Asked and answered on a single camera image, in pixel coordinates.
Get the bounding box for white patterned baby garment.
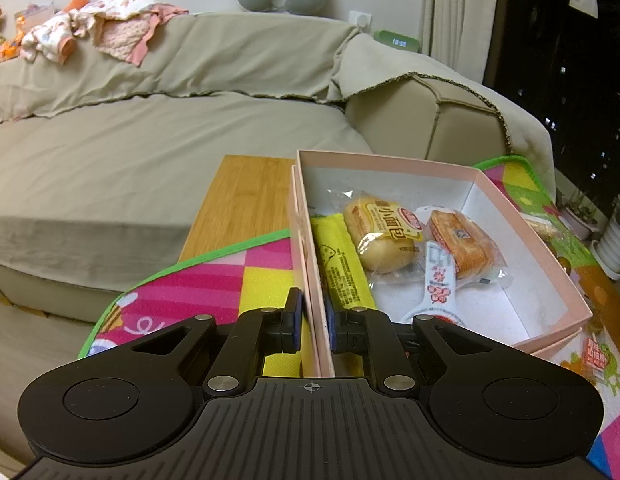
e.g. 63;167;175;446
20;10;98;64

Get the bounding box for white floral spoon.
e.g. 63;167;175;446
400;240;465;326

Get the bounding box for beige sofa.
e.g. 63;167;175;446
0;75;513;321

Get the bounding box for yellow snack bar packet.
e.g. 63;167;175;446
310;214;378;311

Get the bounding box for green digital clock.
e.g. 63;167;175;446
375;30;419;53

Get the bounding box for red label hawthorn stick packet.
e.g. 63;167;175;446
582;335;614;377

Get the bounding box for beige curtain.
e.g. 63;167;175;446
422;0;515;81

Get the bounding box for orange cake packet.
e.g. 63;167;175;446
422;205;513;291

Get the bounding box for pink quilted baby garment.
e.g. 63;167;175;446
72;0;191;67

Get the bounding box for small orange toys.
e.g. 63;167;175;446
0;5;22;63

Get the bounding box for white ribbed pot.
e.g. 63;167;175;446
592;205;620;281

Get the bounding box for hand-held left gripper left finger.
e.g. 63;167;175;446
85;287;307;396

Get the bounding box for dark balcony window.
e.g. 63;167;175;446
482;0;620;221

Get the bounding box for rice crisp bar packet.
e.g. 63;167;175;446
520;212;560;243

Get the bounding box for white plant pot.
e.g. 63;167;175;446
560;192;600;241

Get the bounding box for light beige armrest throw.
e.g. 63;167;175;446
332;32;558;196

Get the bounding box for clear bun packet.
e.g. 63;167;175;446
327;189;423;286

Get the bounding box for grey-beige sofa cover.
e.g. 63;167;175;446
0;10;373;283

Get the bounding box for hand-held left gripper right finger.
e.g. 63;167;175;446
324;297;520;397

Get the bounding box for pink cardboard box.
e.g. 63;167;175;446
288;149;594;378

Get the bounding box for colourful cartoon play mat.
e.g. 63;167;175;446
77;155;620;480

